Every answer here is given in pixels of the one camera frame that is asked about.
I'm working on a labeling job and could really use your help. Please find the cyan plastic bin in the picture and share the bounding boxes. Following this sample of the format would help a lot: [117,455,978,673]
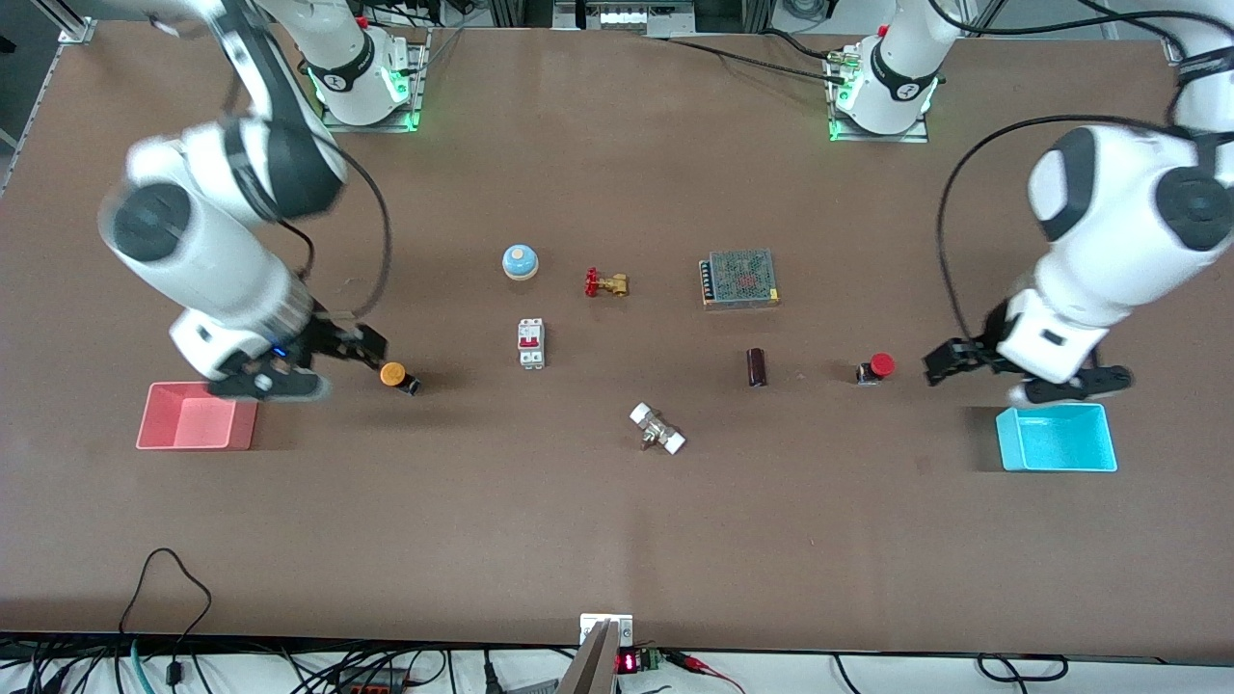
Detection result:
[995,402,1118,473]

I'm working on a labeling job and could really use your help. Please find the pink plastic bin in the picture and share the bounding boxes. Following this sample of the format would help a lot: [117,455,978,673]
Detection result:
[136,381,259,452]

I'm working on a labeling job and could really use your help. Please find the metal mesh power supply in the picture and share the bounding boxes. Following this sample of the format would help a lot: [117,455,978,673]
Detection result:
[699,249,781,309]

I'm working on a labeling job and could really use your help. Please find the silver valve white caps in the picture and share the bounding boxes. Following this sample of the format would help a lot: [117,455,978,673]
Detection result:
[629,402,687,456]

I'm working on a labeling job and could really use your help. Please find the red alligator clip lead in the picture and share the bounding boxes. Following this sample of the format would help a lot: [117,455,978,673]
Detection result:
[665,650,748,694]

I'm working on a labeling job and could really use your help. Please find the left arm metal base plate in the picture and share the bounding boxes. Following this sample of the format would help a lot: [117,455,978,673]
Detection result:
[825,53,929,145]

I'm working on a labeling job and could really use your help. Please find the black looped cable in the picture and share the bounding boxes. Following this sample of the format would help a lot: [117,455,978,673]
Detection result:
[118,547,214,687]

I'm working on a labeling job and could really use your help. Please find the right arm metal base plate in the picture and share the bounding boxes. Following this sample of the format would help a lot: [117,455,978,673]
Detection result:
[319,27,432,134]

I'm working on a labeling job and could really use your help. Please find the black base power cable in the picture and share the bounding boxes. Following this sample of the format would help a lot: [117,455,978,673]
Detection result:
[644,29,851,86]

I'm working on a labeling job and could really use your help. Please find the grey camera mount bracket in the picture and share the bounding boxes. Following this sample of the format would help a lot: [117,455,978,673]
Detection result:
[556,613,635,694]

